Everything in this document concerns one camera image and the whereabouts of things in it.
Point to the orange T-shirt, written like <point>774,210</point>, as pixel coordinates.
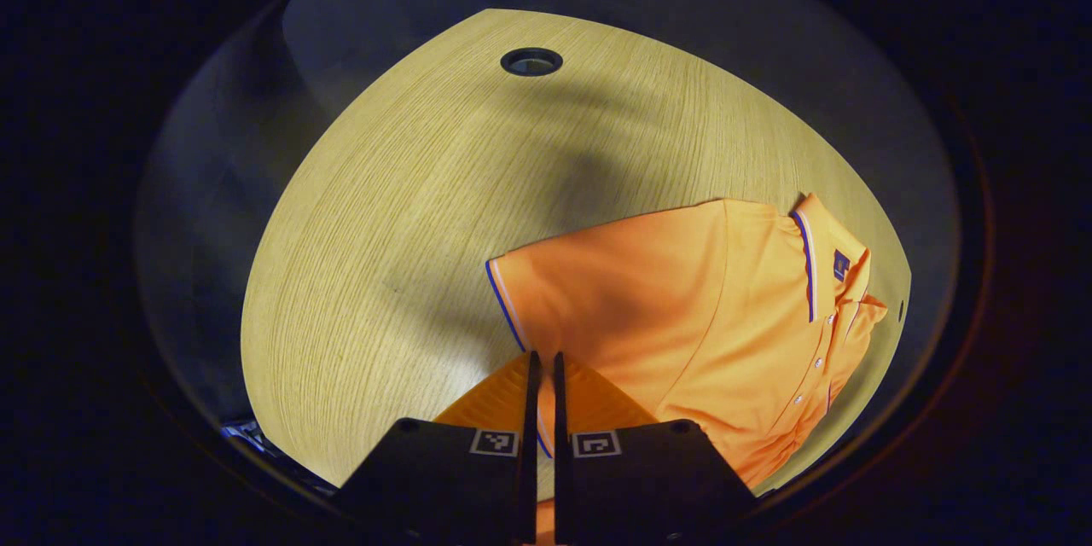
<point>682,299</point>

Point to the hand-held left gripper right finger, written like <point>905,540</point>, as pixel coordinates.
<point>560,461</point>

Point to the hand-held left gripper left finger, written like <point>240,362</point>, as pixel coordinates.
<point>531,461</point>

